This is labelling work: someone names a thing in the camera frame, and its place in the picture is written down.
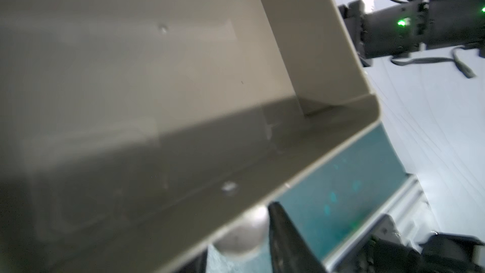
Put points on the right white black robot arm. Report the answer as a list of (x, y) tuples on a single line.
[(415, 31)]

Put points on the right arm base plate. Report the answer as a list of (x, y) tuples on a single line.
[(380, 250)]

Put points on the three-tier drawer cabinet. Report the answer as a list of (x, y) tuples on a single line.
[(136, 132)]

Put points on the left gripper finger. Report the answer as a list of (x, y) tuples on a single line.
[(288, 250)]

